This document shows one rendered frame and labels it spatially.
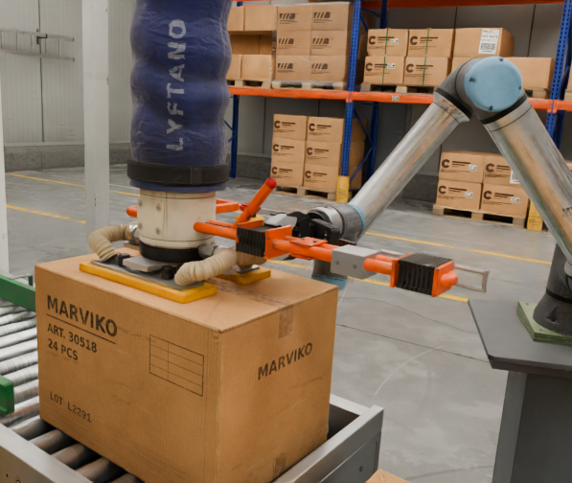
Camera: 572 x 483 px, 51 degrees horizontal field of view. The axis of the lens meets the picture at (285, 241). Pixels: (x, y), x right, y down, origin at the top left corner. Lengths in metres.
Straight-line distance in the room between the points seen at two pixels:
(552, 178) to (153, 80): 0.92
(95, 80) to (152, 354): 3.17
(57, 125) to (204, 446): 10.98
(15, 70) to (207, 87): 10.27
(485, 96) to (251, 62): 8.49
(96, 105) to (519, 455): 3.32
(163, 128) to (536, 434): 1.33
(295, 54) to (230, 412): 8.40
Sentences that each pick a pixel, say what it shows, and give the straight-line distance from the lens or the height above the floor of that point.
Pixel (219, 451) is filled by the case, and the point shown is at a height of 0.71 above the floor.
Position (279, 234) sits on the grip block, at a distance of 1.21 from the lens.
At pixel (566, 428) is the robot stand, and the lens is 1.93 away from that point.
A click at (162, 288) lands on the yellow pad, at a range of 1.26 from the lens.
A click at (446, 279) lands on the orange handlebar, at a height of 1.08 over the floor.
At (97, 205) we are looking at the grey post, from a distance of 4.32.
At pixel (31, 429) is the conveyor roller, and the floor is 0.54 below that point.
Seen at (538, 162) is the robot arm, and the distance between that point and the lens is 1.51.
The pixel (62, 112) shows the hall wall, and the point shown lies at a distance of 12.08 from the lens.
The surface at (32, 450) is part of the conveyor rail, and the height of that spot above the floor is 0.59.
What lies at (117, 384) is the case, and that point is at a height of 0.75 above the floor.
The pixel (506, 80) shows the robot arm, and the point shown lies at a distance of 1.45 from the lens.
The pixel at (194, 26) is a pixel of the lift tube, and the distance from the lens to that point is 1.29.
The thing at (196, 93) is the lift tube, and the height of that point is 1.36.
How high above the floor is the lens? 1.35
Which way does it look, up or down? 13 degrees down
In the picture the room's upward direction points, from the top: 3 degrees clockwise
